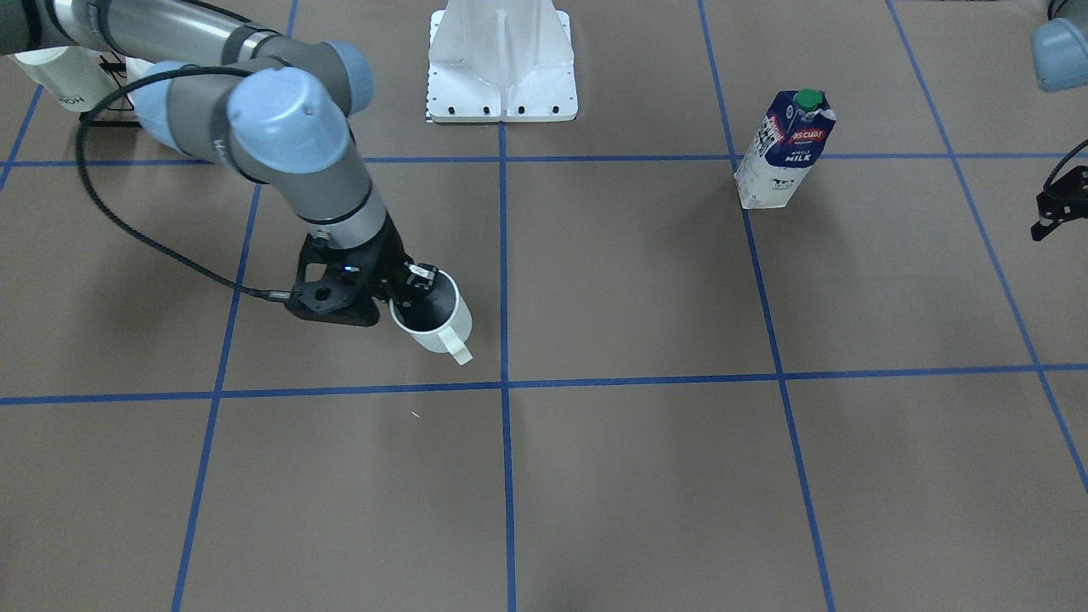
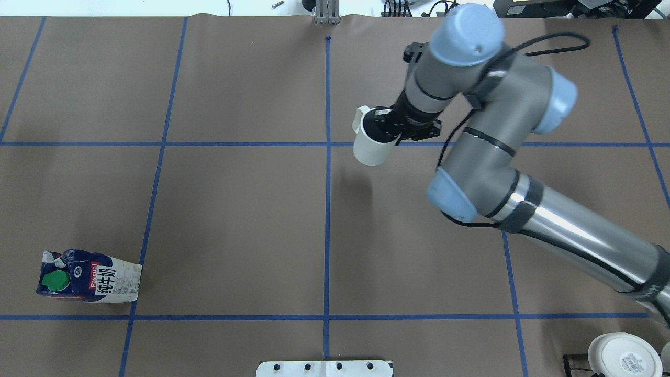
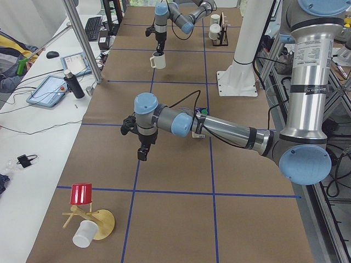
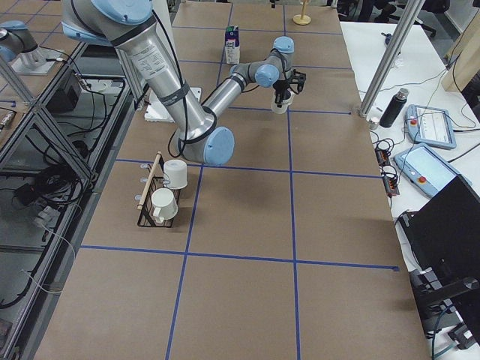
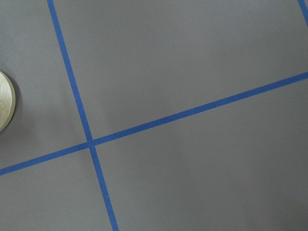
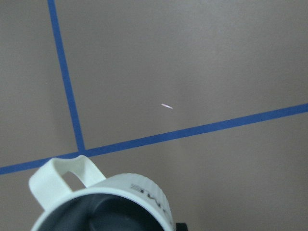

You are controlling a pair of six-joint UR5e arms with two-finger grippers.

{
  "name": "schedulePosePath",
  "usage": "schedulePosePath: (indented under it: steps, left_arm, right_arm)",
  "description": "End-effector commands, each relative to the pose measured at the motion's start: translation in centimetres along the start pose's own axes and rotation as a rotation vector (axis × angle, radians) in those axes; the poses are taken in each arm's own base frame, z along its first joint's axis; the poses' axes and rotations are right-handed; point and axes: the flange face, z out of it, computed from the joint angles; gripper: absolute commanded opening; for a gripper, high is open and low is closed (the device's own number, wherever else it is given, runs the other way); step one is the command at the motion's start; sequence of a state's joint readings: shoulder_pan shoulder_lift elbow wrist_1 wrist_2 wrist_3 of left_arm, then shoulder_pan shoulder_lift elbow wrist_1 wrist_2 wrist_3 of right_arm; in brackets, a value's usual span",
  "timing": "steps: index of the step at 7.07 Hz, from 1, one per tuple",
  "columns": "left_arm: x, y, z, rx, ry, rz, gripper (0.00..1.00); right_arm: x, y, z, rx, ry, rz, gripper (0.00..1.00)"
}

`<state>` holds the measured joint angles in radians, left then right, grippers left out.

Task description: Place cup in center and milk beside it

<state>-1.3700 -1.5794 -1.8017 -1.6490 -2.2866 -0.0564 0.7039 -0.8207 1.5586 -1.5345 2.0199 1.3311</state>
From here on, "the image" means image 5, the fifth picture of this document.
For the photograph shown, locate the wooden cup tree stand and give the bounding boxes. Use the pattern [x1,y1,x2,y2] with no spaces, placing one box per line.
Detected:
[0,71,16,131]

